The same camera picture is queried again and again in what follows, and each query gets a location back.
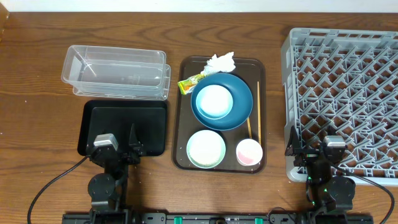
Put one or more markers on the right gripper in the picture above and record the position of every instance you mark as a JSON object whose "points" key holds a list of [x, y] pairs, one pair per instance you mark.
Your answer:
{"points": [[294, 149]]}

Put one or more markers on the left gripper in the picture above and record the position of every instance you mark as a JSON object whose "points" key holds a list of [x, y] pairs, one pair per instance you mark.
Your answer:
{"points": [[130, 161]]}

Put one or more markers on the wooden chopstick long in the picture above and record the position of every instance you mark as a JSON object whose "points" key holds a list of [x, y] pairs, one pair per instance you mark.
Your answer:
{"points": [[259, 113]]}

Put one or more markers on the pink white cup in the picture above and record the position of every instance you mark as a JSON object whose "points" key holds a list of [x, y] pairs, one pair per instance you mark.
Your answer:
{"points": [[249, 152]]}

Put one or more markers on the dark blue plate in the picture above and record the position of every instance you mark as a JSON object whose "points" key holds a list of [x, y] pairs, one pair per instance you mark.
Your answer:
{"points": [[241, 106]]}

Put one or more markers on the green yellow snack wrapper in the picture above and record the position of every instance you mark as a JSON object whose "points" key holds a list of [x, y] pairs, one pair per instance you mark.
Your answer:
{"points": [[187, 86]]}

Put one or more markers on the light blue bowl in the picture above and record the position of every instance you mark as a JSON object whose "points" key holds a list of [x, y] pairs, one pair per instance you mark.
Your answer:
{"points": [[214, 101]]}

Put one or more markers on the white napkin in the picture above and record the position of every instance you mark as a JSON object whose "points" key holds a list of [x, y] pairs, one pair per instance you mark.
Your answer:
{"points": [[224, 64]]}

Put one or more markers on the wooden chopstick short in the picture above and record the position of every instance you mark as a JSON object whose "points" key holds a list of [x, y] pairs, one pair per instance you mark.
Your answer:
{"points": [[249, 128]]}

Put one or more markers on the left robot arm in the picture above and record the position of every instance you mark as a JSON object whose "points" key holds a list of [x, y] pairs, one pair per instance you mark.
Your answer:
{"points": [[108, 189]]}

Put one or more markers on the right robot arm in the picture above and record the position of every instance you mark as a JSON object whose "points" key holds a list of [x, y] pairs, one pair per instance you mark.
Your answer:
{"points": [[331, 195]]}

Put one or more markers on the grey dishwasher rack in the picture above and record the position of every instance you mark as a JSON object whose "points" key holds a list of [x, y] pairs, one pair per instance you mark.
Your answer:
{"points": [[345, 80]]}

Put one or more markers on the black plastic tray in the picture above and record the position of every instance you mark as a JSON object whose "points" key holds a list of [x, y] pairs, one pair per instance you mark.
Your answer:
{"points": [[147, 118]]}

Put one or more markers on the clear plastic bin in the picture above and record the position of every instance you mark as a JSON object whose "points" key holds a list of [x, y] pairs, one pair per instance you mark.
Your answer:
{"points": [[116, 72]]}

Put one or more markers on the mint green bowl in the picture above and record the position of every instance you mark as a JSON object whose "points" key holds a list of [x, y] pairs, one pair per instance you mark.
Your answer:
{"points": [[206, 149]]}

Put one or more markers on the brown serving tray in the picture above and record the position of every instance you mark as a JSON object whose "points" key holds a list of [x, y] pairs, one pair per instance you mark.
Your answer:
{"points": [[234, 143]]}

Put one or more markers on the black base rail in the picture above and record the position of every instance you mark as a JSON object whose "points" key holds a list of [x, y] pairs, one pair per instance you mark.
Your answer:
{"points": [[162, 218]]}

